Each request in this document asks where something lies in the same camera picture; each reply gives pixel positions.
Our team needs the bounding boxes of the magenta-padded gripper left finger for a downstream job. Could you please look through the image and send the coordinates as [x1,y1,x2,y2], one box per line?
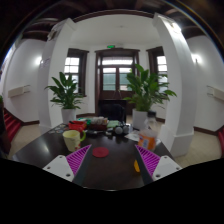
[42,143,93,188]

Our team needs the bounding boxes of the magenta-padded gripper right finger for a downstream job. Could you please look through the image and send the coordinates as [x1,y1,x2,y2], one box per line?
[134,144,183,186]

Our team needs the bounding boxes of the orange drink bottle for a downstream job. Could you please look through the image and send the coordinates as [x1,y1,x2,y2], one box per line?
[137,111,159,152]

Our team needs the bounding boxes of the round stickers group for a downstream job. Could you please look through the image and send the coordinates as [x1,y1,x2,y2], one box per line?
[48,123,69,135]

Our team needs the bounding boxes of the flat round red coaster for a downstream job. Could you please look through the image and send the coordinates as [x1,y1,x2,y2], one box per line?
[91,146,110,158]

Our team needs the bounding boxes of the printed paper leaflet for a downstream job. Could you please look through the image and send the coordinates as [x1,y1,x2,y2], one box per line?
[125,129,143,143]

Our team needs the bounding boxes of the snack tray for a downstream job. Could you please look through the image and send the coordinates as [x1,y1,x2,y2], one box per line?
[87,116,109,132]

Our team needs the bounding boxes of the black twin round speaker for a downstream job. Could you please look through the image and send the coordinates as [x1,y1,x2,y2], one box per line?
[113,123,130,136]

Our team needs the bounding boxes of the red carpeted stairs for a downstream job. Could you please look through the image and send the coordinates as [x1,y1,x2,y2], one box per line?
[217,128,224,148]
[3,108,23,143]

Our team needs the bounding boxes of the green cloth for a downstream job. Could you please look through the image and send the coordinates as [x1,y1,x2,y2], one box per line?
[107,119,121,129]

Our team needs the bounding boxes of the small potted green plant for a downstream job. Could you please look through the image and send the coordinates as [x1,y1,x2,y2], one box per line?
[44,71,86,125]

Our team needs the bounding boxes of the black chair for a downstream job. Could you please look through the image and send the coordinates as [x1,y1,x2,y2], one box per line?
[97,98,128,122]

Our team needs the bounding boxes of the large potted green plant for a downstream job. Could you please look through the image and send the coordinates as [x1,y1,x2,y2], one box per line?
[123,63,178,131]

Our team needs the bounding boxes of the dark framed window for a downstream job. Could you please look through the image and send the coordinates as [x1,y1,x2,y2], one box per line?
[66,48,90,97]
[146,46,168,88]

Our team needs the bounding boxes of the dark wooden glazed door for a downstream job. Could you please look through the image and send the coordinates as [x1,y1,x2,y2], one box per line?
[94,48,141,114]

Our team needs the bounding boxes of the cream mug with green handle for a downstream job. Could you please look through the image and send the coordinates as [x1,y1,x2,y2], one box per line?
[62,129,87,153]

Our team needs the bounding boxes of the white wall box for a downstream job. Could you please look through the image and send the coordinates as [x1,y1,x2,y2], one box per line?
[206,84,224,102]
[7,84,32,99]

